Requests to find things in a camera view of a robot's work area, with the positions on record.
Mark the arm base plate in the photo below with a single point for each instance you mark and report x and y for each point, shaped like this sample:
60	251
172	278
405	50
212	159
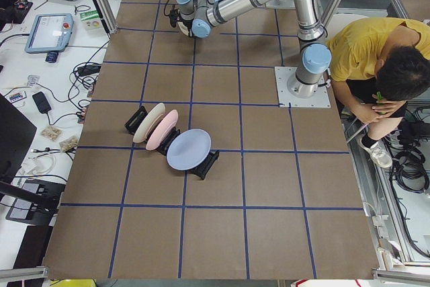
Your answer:
292	95

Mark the black phone on table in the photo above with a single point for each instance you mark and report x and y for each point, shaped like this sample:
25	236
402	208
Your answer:
41	102

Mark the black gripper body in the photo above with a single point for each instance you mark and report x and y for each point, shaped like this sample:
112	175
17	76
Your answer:
187	29

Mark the person in yellow shirt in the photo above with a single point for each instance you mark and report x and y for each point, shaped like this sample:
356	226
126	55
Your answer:
378	64

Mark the green white carton box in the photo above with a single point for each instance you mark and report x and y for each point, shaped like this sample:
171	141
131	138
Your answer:
90	20

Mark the black dish rack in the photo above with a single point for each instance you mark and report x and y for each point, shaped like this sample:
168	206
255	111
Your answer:
201	170

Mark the pink plate in rack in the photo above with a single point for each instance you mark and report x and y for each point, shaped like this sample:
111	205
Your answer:
162	130

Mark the near blue teach pendant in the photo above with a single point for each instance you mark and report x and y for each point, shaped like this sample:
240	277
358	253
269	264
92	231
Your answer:
50	33

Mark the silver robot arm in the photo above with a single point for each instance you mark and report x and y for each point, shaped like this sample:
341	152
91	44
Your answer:
199	17

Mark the black monitor stand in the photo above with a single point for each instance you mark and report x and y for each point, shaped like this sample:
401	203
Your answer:
37	201

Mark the lavender plate in rack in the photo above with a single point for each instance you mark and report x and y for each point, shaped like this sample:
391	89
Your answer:
189	149

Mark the cream plate in rack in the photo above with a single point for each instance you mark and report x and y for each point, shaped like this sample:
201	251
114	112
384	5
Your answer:
149	123

